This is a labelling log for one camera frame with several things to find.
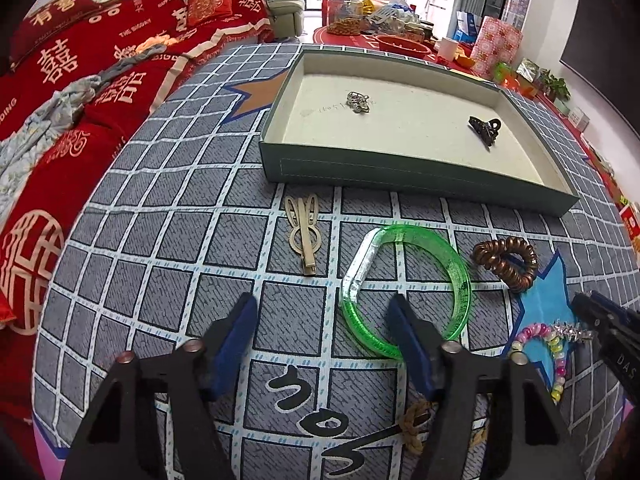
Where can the black hair claw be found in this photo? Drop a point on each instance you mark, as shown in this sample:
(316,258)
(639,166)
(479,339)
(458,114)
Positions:
(482,127)

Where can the red sofa with cushions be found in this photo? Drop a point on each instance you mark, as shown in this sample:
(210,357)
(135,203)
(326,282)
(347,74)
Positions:
(125,25)

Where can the blue and white bag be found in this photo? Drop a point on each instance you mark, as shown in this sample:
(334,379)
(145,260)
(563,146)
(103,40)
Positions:
(465,25)

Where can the red long pillow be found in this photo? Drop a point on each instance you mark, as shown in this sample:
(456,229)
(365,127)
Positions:
(50,20)

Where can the pale blue crumpled blanket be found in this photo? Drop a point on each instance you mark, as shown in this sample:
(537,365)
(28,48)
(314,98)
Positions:
(45,125)

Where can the grey-green shallow tray box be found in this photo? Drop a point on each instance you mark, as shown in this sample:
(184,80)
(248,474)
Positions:
(410,145)

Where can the red patterned gift bag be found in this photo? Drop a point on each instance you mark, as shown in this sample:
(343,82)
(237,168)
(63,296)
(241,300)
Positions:
(495,45)

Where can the dark wall television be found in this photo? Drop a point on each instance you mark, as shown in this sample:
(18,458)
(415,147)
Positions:
(605,35)

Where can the orange bowl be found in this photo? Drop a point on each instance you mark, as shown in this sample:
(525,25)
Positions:
(465,61)

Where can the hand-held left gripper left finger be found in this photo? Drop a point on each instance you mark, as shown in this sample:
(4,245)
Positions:
(240,330)

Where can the grey plaid table cover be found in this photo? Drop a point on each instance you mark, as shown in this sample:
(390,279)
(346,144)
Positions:
(200,240)

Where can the red colander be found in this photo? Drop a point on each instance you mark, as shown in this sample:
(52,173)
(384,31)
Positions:
(402,44)

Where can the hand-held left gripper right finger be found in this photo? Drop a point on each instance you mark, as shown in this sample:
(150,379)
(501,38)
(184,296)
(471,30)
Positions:
(407,340)

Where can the beige rabbit hair clip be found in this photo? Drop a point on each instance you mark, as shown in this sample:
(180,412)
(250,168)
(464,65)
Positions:
(306,252)

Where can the beige armchair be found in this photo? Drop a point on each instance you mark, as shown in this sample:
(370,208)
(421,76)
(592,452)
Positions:
(287,15)

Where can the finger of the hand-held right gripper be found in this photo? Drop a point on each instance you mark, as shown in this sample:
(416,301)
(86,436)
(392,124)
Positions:
(627,316)
(590,310)

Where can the red square cushion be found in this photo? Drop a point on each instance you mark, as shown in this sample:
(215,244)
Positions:
(210,5)

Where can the green translucent bangle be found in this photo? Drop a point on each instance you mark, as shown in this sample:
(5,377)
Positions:
(450,255)

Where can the silver rhinestone hair clip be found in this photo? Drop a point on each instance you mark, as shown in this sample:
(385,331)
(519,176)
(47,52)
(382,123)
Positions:
(570,332)

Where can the white cup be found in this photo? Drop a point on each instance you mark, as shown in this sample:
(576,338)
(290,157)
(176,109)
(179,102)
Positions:
(448,49)

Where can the green potted plant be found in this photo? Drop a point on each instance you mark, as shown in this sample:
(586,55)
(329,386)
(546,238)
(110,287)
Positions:
(555,85)

